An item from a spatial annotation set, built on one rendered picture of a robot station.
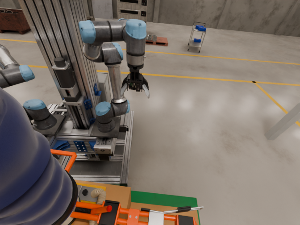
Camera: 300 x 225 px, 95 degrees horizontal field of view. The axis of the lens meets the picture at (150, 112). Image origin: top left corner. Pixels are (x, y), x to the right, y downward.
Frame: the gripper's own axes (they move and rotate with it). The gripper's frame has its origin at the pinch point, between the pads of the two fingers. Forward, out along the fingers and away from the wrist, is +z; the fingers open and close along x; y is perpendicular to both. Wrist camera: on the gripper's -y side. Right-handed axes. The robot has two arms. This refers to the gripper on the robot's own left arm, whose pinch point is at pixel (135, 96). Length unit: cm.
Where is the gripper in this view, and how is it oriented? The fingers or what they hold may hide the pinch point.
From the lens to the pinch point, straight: 75.6
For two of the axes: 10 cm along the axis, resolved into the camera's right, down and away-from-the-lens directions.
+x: 10.0, 0.5, 0.8
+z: -0.9, 7.2, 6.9
